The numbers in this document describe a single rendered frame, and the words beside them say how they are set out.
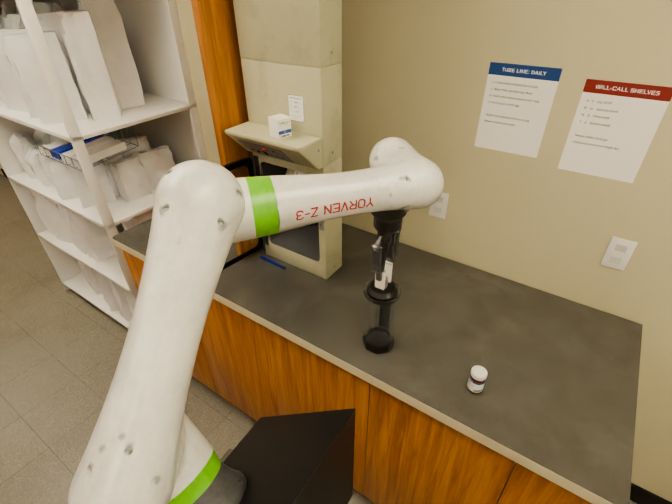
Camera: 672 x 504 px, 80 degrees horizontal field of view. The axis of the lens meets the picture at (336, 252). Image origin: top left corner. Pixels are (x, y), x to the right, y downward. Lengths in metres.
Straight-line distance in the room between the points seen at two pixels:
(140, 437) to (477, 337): 1.09
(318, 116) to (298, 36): 0.22
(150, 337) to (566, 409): 1.10
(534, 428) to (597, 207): 0.73
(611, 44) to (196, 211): 1.20
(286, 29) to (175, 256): 0.89
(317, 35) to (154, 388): 0.98
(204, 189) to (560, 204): 1.25
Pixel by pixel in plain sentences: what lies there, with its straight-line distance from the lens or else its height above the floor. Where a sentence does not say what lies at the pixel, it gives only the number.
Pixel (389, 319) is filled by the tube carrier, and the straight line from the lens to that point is 1.22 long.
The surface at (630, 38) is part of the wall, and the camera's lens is 1.43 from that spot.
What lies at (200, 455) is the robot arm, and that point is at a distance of 0.82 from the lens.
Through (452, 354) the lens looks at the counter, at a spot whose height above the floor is 0.94.
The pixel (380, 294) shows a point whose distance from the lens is 1.16.
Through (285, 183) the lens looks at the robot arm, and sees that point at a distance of 0.76.
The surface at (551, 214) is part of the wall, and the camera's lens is 1.59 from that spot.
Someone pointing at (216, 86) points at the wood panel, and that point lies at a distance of 1.47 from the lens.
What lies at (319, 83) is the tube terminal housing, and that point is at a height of 1.67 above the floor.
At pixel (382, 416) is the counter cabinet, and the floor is 0.72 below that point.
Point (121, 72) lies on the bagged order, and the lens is 2.45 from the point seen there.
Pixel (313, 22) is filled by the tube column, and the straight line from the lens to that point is 1.25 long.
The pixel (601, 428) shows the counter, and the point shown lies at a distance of 1.35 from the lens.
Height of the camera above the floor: 1.93
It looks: 35 degrees down
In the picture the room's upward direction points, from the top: 1 degrees counter-clockwise
